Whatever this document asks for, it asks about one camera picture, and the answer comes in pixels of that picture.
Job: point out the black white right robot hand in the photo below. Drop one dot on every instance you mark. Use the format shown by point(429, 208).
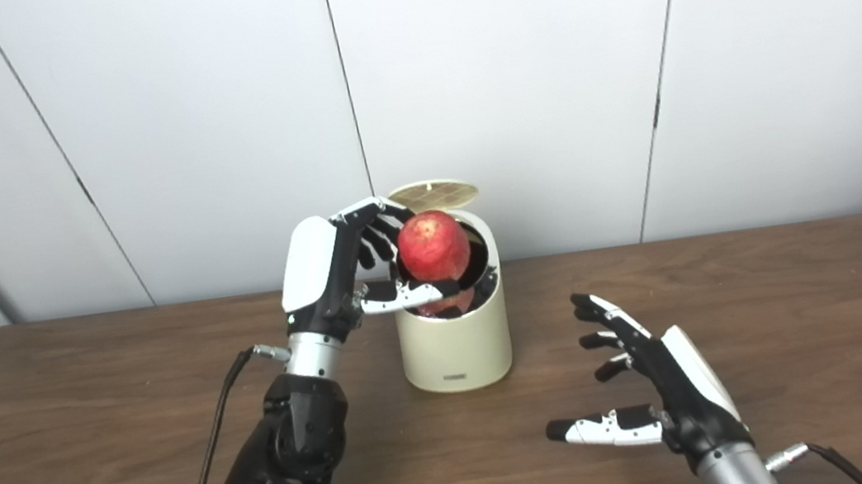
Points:
point(693, 399)

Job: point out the cream-colored bin body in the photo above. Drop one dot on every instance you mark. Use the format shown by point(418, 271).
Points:
point(457, 347)

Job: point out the red apple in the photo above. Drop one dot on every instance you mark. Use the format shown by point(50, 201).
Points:
point(433, 246)

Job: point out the cream round bin lid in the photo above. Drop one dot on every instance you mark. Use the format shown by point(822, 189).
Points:
point(437, 193)

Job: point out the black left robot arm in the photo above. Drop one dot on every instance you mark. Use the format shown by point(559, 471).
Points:
point(287, 477)

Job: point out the black wall panel hinge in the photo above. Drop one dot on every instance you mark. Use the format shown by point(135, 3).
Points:
point(84, 190)
point(656, 113)

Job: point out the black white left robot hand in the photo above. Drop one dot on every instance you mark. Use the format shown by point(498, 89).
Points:
point(314, 274)

